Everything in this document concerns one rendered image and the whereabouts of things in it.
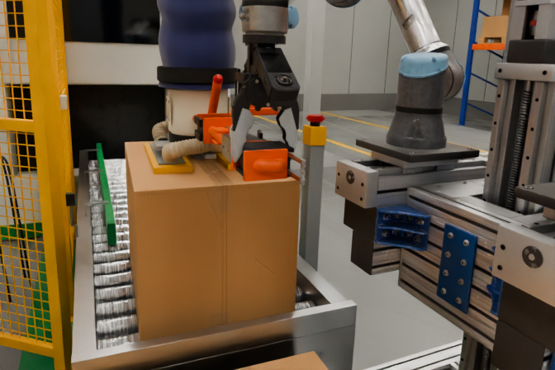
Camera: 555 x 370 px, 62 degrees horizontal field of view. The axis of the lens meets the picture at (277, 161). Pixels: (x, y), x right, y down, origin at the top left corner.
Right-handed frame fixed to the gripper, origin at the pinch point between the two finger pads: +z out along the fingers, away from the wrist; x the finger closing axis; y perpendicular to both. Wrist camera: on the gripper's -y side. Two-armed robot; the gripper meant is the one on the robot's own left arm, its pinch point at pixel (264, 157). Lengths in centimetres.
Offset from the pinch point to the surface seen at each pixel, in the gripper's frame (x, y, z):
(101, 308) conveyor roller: 29, 53, 54
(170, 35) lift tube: 9, 55, -21
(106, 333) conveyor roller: 28, 43, 55
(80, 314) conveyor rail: 34, 43, 49
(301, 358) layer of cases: -16, 17, 54
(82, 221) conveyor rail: 37, 113, 49
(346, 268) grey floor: -107, 155, 108
